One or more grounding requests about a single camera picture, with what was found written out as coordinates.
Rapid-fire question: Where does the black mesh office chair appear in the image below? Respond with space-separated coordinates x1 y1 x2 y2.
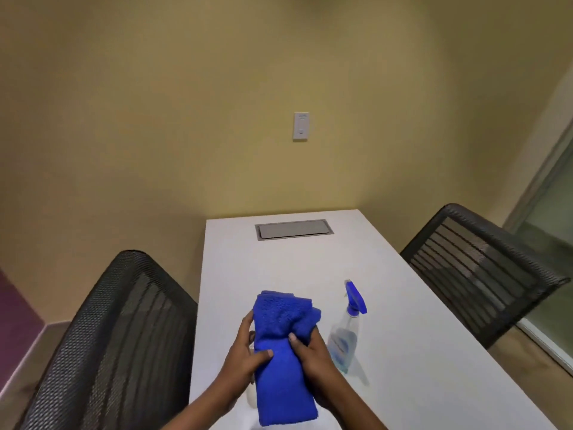
13 250 198 430
400 203 571 350

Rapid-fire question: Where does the glass door with metal frame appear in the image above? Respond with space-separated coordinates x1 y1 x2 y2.
503 125 573 377

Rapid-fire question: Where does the white table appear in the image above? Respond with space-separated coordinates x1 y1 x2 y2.
189 209 560 430

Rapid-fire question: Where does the white wall switch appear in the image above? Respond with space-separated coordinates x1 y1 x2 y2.
293 112 310 141

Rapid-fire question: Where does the person's right hand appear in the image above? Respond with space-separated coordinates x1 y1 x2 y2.
288 325 344 408

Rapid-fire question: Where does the clear spray bottle blue trigger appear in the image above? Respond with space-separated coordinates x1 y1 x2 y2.
327 279 368 375

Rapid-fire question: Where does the grey table cable hatch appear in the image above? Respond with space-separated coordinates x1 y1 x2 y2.
255 219 335 241

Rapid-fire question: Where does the person's left hand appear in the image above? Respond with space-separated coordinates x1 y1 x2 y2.
216 311 274 398

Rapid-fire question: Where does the person's right forearm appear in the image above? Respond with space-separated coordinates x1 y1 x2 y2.
319 375 389 430

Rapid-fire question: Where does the person's left forearm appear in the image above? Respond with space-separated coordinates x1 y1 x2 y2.
162 380 238 430

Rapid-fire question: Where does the blue microfibre cloth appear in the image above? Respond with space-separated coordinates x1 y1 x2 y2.
252 290 322 427

